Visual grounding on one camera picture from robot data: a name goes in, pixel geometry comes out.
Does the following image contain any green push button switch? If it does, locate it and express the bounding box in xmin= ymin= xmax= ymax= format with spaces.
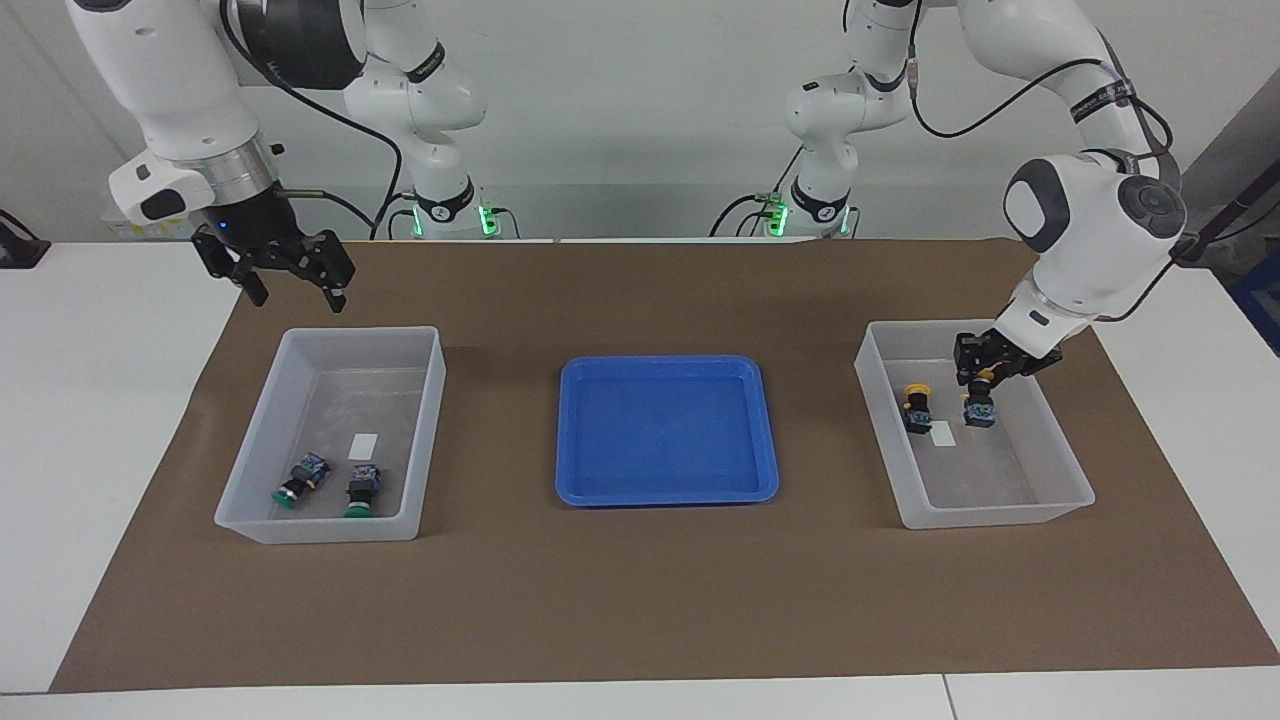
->
xmin=344 ymin=464 xmax=385 ymax=520
xmin=272 ymin=452 xmax=332 ymax=510

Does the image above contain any translucent white plastic box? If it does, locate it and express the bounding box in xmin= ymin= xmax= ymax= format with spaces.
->
xmin=853 ymin=318 xmax=1097 ymax=531
xmin=213 ymin=325 xmax=448 ymax=546

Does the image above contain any black table clamp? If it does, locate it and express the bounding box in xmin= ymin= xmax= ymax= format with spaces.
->
xmin=0 ymin=208 xmax=51 ymax=269

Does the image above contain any black stand pole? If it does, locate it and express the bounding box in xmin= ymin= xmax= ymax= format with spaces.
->
xmin=1170 ymin=165 xmax=1280 ymax=269

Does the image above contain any blue crate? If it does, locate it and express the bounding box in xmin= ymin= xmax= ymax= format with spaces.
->
xmin=1228 ymin=250 xmax=1280 ymax=358

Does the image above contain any blue plastic tray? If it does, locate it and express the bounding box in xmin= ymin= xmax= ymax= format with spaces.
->
xmin=555 ymin=355 xmax=781 ymax=508

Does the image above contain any brown paper mat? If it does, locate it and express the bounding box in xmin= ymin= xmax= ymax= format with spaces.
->
xmin=50 ymin=238 xmax=1280 ymax=694

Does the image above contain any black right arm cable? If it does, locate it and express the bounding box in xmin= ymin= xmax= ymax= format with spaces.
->
xmin=218 ymin=0 xmax=406 ymax=241

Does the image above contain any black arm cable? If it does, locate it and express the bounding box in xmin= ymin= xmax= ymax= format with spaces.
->
xmin=218 ymin=0 xmax=406 ymax=241
xmin=905 ymin=0 xmax=1201 ymax=323

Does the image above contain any black base cable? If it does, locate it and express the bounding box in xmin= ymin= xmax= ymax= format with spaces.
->
xmin=368 ymin=195 xmax=416 ymax=241
xmin=708 ymin=145 xmax=806 ymax=239

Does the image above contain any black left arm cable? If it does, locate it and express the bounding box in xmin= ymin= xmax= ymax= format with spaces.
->
xmin=905 ymin=0 xmax=1201 ymax=323

